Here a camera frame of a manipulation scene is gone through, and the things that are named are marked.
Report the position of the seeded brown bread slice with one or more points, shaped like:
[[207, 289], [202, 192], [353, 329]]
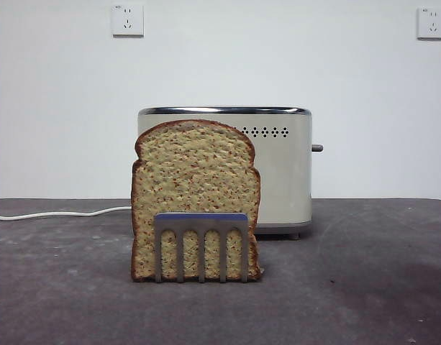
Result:
[[195, 172]]

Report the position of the grey toaster lever knob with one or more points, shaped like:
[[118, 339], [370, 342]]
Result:
[[318, 147]]

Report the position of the silver metal toast rack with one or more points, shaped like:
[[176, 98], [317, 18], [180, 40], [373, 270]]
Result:
[[202, 221]]

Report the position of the cream two-slot toaster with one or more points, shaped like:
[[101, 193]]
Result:
[[285, 172]]

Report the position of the white wall socket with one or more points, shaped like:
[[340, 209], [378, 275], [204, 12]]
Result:
[[432, 23], [128, 21]]

